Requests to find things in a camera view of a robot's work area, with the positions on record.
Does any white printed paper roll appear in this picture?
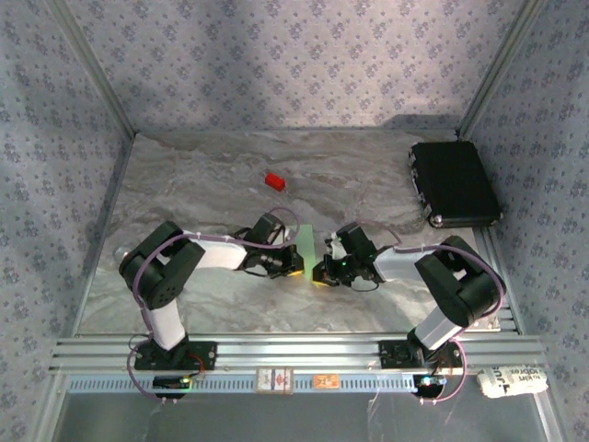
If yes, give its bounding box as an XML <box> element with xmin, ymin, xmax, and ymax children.
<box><xmin>476</xmin><ymin>363</ymin><xmax>551</xmax><ymax>400</ymax></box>

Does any black right controller board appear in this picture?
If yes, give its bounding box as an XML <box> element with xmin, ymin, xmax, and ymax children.
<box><xmin>411</xmin><ymin>373</ymin><xmax>447</xmax><ymax>397</ymax></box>

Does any small red block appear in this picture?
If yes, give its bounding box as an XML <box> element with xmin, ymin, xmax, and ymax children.
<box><xmin>264</xmin><ymin>171</ymin><xmax>289</xmax><ymax>192</ymax></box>

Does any long aluminium base rail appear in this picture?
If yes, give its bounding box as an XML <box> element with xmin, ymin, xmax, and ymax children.
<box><xmin>48</xmin><ymin>333</ymin><xmax>549</xmax><ymax>377</ymax></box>

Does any slotted grey cable duct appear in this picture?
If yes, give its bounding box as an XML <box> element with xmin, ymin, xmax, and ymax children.
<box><xmin>64</xmin><ymin>373</ymin><xmax>418</xmax><ymax>395</ymax></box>

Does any aluminium frame post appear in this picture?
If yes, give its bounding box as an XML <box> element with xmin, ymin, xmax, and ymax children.
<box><xmin>43</xmin><ymin>0</ymin><xmax>142</xmax><ymax>137</ymax></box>
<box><xmin>455</xmin><ymin>0</ymin><xmax>551</xmax><ymax>139</ymax></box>

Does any aluminium side rail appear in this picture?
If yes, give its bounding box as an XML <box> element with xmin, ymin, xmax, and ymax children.
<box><xmin>68</xmin><ymin>132</ymin><xmax>139</xmax><ymax>340</ymax></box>
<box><xmin>476</xmin><ymin>227</ymin><xmax>524</xmax><ymax>335</ymax></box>

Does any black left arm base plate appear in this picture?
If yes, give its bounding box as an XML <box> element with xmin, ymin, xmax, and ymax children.
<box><xmin>133</xmin><ymin>338</ymin><xmax>218</xmax><ymax>372</ymax></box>

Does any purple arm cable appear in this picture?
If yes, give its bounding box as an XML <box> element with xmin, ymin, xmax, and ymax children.
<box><xmin>123</xmin><ymin>205</ymin><xmax>301</xmax><ymax>406</ymax></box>
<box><xmin>358</xmin><ymin>219</ymin><xmax>507</xmax><ymax>406</ymax></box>

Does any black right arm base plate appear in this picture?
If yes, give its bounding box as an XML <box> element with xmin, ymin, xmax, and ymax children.
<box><xmin>379</xmin><ymin>339</ymin><xmax>461</xmax><ymax>369</ymax></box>

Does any black left controller board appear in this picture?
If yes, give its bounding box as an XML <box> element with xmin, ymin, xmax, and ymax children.
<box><xmin>153</xmin><ymin>375</ymin><xmax>192</xmax><ymax>400</ymax></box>

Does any black case with silver trim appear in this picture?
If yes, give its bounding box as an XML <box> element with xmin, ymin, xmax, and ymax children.
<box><xmin>408</xmin><ymin>140</ymin><xmax>503</xmax><ymax>230</ymax></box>

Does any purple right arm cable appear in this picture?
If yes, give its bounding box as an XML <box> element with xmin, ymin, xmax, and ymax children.
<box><xmin>358</xmin><ymin>219</ymin><xmax>507</xmax><ymax>406</ymax></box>

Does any white printed label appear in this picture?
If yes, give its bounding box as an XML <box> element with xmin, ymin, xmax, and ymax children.
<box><xmin>255</xmin><ymin>366</ymin><xmax>295</xmax><ymax>396</ymax></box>

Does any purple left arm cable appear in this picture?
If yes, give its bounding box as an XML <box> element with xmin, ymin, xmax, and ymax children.
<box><xmin>123</xmin><ymin>205</ymin><xmax>301</xmax><ymax>406</ymax></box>

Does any black controller board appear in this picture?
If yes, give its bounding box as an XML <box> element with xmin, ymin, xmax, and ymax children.
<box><xmin>411</xmin><ymin>373</ymin><xmax>447</xmax><ymax>397</ymax></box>
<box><xmin>153</xmin><ymin>375</ymin><xmax>192</xmax><ymax>400</ymax></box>

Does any light green paper sheet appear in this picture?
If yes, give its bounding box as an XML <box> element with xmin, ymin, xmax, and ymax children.
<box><xmin>288</xmin><ymin>224</ymin><xmax>319</xmax><ymax>277</ymax></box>

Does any grey metal sheet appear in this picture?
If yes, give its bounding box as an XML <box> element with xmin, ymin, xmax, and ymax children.
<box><xmin>59</xmin><ymin>393</ymin><xmax>553</xmax><ymax>442</ymax></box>

